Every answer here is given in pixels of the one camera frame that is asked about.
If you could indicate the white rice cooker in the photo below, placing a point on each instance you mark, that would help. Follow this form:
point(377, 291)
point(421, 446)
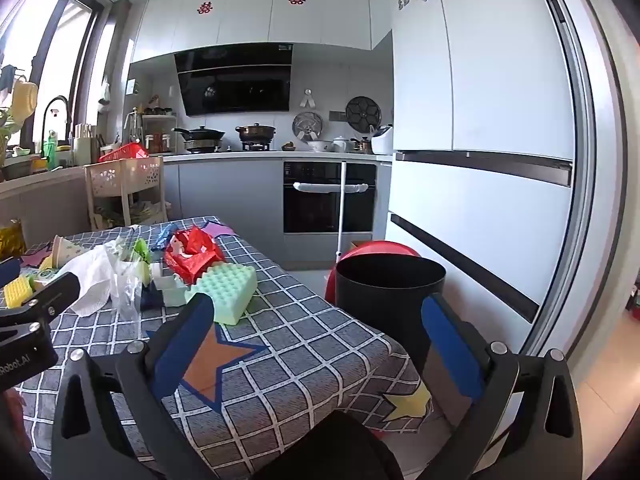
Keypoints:
point(382, 141)

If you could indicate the green snack bag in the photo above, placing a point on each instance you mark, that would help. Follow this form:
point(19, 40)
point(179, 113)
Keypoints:
point(141, 250)

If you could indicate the red cartoon plastic bag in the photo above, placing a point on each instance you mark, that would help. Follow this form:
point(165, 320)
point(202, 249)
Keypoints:
point(195, 250)

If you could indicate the silver round steamer rack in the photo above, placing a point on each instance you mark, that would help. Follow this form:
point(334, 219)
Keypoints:
point(307, 126)

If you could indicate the kitchen window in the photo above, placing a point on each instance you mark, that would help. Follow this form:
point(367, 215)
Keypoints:
point(45, 50)

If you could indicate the red plastic basket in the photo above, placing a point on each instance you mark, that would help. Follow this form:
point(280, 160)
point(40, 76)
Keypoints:
point(125, 152)

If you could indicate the white refrigerator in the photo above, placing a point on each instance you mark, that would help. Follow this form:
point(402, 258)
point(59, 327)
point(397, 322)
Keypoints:
point(500, 110)

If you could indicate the copper kettle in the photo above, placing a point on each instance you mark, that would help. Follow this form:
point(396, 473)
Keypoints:
point(361, 146)

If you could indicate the black round baking tray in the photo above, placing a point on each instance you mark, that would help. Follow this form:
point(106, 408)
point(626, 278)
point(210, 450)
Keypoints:
point(363, 112)

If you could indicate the grey lower cabinets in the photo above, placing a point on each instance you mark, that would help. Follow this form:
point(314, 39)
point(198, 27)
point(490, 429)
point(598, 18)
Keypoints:
point(225, 210)

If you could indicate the paper cup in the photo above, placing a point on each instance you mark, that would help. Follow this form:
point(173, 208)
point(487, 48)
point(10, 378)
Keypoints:
point(67, 252)

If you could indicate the white mop pole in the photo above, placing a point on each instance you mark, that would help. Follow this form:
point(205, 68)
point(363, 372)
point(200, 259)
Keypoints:
point(341, 210)

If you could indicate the red round stool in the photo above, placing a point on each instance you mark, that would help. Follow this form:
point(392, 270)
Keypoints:
point(370, 249)

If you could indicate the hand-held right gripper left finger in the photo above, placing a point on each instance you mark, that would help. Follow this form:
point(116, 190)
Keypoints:
point(182, 345)

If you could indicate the white paper towel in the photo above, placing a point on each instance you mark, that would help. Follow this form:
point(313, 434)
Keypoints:
point(95, 280)

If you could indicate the wall socket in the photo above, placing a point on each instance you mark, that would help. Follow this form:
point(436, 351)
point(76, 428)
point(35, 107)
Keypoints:
point(338, 115)

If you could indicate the black wok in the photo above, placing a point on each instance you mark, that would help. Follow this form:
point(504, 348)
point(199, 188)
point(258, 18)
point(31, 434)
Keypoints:
point(200, 134)

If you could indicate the black range hood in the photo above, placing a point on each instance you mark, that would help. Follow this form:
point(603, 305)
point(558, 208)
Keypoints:
point(235, 85)

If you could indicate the pale green small box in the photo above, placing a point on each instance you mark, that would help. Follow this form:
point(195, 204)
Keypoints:
point(172, 292)

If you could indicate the green bottle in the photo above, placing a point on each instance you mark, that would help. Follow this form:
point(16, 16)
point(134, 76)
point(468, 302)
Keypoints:
point(51, 152)

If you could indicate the gas stove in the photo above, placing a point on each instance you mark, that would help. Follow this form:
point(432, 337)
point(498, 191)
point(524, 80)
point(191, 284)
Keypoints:
point(200, 146)

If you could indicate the clear plastic bag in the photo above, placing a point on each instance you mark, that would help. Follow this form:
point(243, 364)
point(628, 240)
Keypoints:
point(130, 290)

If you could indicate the blue wrapper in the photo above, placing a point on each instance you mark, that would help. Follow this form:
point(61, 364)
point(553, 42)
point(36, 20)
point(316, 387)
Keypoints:
point(162, 237)

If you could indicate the spice rack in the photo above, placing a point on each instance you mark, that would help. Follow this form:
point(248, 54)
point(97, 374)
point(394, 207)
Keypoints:
point(159, 135)

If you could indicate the black kitchen faucet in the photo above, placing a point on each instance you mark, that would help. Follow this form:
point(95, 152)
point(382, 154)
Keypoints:
point(55, 101)

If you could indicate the white utensil holder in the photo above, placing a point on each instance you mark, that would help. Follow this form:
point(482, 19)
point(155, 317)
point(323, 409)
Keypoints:
point(82, 147)

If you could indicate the white enamel kettle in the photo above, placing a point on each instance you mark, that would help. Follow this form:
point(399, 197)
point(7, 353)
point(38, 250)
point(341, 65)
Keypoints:
point(341, 145)

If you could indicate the white bowl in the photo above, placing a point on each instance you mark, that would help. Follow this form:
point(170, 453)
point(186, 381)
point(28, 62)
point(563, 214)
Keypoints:
point(319, 146)

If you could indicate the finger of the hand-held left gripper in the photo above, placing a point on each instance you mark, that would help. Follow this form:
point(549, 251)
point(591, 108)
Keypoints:
point(9, 270)
point(55, 292)

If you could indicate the yellow wavy sponge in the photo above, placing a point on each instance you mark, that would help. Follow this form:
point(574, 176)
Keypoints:
point(17, 292)

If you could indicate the copper cooking pot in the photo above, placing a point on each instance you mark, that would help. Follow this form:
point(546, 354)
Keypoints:
point(256, 132)

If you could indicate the black trash bin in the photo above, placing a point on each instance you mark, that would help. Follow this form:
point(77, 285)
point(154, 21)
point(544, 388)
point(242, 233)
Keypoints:
point(380, 310)

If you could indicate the black built-in oven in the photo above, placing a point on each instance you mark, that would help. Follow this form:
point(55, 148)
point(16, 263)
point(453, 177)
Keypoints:
point(320, 210)

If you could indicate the beige storage trolley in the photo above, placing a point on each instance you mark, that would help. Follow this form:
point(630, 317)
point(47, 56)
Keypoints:
point(125, 175)

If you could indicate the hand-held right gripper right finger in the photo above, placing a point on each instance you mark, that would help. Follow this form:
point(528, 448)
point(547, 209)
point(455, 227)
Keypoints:
point(450, 345)

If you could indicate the white wall cabinets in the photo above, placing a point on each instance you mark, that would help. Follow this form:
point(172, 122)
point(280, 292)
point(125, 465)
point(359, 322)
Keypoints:
point(240, 15)

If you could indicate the yellow hanging colander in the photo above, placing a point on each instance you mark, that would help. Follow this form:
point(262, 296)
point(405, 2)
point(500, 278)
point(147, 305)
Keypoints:
point(25, 100)

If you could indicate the green wavy sponge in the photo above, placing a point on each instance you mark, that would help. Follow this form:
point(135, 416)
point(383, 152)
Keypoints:
point(227, 285)

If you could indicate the gold foil bag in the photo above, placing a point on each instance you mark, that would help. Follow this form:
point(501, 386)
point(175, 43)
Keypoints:
point(11, 240)

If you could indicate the grey checked star tablecloth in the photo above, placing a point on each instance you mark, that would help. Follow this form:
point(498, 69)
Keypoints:
point(300, 320)

